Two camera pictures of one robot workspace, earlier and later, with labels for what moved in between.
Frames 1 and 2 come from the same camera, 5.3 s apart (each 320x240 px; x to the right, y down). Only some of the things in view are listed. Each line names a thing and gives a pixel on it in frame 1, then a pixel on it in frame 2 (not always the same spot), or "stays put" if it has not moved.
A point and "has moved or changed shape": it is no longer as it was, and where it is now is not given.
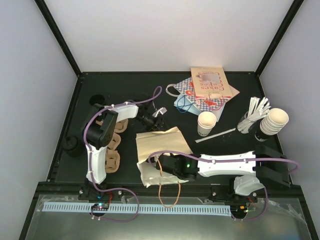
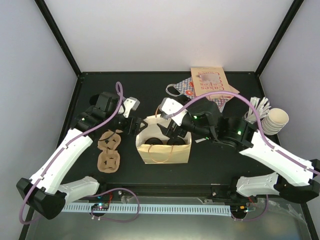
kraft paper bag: [170, 139] has moved or changed shape
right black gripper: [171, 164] to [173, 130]
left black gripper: [158, 125] to [128, 129]
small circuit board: [100, 206] stays put
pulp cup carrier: [112, 159] stays put
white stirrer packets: [257, 112] stays put
